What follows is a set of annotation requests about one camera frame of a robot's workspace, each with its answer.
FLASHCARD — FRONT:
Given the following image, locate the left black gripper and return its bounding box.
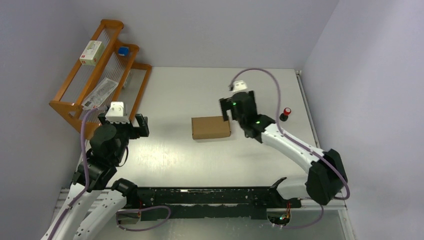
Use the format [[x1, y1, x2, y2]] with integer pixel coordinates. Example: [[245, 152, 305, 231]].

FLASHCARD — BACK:
[[99, 112, 149, 163]]

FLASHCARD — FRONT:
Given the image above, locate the brown cardboard box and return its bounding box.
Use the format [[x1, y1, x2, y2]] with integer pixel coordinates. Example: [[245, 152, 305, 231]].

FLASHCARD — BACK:
[[191, 116, 232, 140]]

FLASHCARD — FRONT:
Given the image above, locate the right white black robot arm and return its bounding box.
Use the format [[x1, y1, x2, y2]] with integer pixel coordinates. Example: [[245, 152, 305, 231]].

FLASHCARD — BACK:
[[219, 90, 348, 207]]

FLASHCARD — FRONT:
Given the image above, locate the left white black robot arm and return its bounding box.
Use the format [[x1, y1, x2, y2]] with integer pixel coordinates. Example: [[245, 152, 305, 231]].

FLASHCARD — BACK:
[[42, 110, 150, 240]]

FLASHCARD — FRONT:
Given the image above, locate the white green carton box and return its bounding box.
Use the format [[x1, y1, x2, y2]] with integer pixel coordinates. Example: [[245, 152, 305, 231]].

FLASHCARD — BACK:
[[79, 40, 105, 66]]

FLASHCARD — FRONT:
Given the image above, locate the clear plastic bag package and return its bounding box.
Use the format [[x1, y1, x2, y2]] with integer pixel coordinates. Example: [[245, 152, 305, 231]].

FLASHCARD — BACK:
[[81, 77, 118, 110]]

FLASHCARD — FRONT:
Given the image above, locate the orange wooden rack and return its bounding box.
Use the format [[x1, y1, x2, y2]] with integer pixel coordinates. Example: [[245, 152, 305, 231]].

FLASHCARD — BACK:
[[49, 19, 153, 133]]

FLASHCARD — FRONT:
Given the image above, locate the blue round object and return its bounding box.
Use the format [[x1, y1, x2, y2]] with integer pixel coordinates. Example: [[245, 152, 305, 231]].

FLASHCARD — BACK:
[[118, 46, 130, 57]]

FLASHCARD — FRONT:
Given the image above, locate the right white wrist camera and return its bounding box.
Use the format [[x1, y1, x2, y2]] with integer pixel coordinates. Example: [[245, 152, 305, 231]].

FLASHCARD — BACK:
[[229, 80, 248, 93]]

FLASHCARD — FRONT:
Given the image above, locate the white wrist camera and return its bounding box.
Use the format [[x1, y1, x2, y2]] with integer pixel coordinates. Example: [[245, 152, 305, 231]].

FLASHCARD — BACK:
[[229, 80, 248, 93], [105, 101, 130, 124]]

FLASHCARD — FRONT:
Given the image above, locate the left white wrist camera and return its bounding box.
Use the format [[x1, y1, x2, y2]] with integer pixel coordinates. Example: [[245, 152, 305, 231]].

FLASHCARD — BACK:
[[105, 101, 130, 124]]

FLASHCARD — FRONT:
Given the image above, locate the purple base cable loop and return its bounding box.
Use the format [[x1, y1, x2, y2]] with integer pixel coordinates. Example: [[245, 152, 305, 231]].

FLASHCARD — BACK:
[[115, 205, 172, 232]]

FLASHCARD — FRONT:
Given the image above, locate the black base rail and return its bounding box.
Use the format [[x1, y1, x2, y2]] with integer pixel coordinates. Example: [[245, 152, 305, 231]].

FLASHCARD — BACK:
[[113, 186, 302, 220]]

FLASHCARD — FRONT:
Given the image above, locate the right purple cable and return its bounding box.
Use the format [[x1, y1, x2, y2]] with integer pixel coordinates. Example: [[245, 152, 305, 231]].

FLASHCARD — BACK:
[[229, 68, 351, 230]]

